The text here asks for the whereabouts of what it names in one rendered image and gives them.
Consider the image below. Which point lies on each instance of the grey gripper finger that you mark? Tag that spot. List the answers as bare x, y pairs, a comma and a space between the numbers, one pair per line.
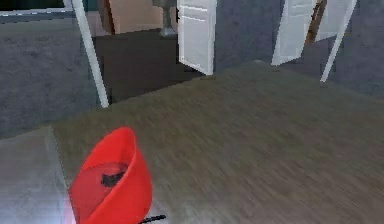
154, 218

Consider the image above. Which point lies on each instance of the white room door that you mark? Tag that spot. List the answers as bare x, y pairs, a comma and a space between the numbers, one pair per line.
196, 36
293, 30
336, 20

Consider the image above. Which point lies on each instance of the red bowl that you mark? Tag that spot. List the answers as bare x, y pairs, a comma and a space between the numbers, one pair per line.
123, 200

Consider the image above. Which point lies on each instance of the brown wooden board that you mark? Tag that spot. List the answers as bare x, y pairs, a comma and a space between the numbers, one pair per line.
315, 21

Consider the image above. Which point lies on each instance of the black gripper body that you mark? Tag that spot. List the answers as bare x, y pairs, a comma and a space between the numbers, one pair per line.
111, 179

